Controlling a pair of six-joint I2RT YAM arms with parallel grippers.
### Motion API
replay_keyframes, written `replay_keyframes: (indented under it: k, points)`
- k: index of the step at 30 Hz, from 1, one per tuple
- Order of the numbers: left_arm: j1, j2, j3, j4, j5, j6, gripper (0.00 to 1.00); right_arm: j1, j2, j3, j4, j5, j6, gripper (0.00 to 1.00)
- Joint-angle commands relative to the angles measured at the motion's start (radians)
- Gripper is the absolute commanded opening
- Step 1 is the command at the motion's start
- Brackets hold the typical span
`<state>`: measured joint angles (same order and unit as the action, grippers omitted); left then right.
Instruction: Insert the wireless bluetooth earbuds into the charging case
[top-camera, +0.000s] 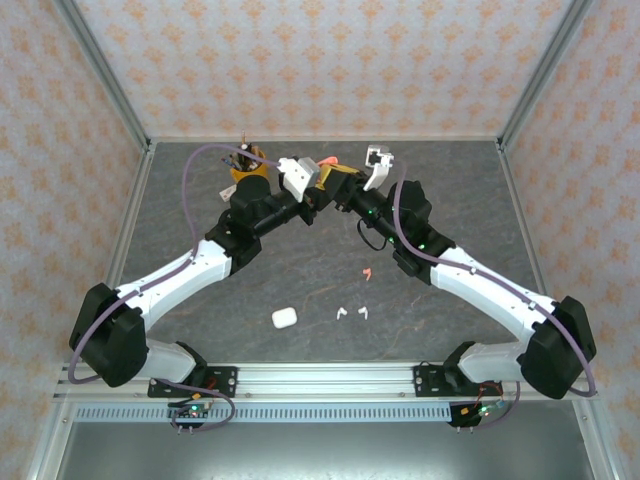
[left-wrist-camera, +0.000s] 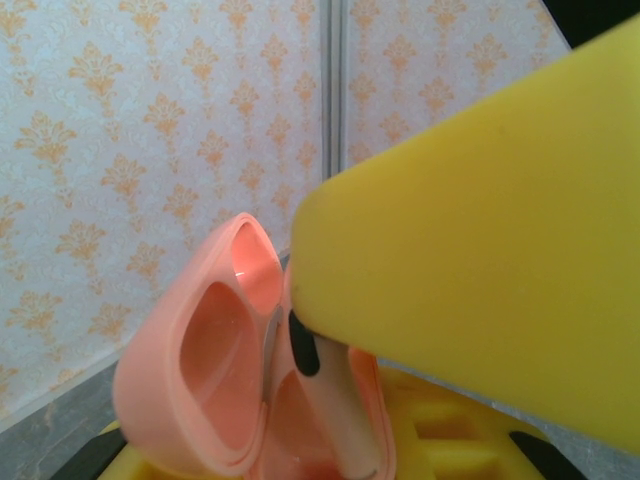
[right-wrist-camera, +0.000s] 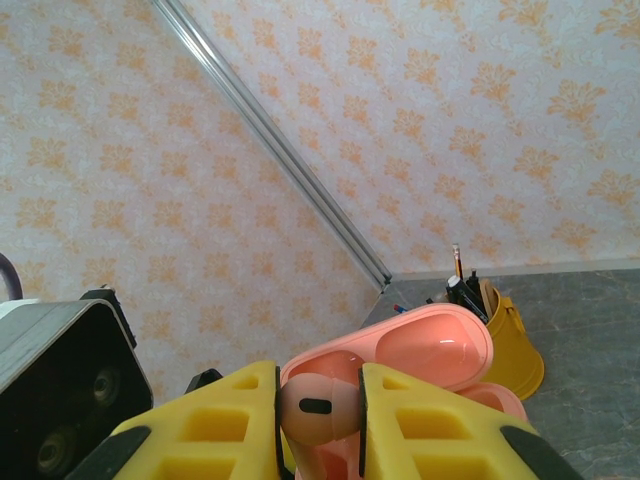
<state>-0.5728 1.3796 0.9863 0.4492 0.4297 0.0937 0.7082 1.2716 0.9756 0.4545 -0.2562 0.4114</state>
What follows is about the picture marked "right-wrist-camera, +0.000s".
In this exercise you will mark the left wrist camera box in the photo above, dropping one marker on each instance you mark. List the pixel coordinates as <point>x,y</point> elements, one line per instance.
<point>65,380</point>

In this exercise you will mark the yellow metal pen bucket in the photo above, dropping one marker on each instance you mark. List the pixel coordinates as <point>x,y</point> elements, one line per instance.
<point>515,350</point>

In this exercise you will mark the black pen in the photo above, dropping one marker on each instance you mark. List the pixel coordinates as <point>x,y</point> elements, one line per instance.
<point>472,282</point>

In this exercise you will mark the yellow pencil with eraser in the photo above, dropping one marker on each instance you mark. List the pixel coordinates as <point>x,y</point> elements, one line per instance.
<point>456,260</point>

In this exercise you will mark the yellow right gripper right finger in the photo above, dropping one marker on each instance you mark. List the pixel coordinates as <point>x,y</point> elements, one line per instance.
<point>440,430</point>

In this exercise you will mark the wooden ruler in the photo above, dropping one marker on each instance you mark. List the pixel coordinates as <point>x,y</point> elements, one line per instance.
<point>489,300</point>

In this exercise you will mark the blue pen red cap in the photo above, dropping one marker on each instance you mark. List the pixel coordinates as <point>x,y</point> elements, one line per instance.
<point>398,308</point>

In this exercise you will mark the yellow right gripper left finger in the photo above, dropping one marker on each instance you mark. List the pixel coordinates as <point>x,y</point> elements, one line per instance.
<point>215,430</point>

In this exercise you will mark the aluminium frame post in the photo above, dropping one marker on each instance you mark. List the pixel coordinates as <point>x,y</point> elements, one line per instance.
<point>280,145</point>

